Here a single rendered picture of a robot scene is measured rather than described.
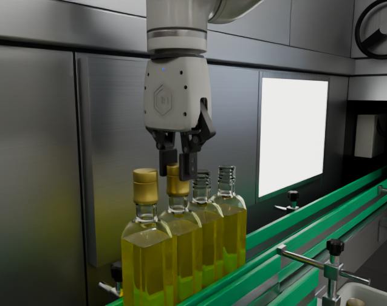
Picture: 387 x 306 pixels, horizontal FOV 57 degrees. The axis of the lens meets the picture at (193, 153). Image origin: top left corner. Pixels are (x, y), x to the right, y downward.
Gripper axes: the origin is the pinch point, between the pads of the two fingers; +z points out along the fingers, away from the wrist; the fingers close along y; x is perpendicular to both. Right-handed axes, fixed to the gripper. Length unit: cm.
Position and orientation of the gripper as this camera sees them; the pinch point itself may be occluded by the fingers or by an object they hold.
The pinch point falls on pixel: (178, 164)
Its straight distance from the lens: 52.3
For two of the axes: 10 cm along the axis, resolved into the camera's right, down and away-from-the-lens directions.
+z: 0.0, 9.9, 1.7
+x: 6.9, -1.2, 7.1
